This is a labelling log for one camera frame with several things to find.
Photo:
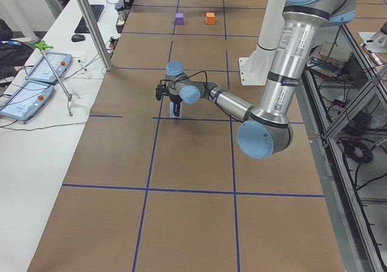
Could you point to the orange foam block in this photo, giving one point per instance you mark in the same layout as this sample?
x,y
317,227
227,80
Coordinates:
x,y
210,18

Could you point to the purple foam block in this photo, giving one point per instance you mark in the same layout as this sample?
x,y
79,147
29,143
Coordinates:
x,y
179,18

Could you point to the stack of books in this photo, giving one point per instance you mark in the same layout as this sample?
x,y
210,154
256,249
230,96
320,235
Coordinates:
x,y
328,63

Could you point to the lower teach pendant tablet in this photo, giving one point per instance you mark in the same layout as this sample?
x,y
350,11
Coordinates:
x,y
27,100

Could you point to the aluminium frame rack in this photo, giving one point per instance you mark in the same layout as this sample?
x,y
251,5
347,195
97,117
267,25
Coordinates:
x,y
348,115

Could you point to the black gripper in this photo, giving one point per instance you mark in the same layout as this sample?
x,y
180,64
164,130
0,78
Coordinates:
x,y
175,98

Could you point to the green handled reacher grabber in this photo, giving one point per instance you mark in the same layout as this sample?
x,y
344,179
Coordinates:
x,y
42,47

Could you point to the black computer mouse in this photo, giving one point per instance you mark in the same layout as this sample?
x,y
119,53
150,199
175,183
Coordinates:
x,y
77,37

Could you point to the aluminium frame post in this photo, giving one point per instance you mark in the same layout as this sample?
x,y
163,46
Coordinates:
x,y
95,33

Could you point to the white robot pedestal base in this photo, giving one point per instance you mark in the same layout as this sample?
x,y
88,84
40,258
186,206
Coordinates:
x,y
254,69

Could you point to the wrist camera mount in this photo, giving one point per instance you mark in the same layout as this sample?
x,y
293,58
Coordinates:
x,y
160,91

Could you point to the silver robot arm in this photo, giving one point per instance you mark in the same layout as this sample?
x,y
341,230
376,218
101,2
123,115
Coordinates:
x,y
265,128

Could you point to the white side table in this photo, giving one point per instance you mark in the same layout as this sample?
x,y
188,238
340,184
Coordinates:
x,y
35,154

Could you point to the light blue foam block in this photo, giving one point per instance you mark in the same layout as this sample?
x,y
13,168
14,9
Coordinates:
x,y
175,110

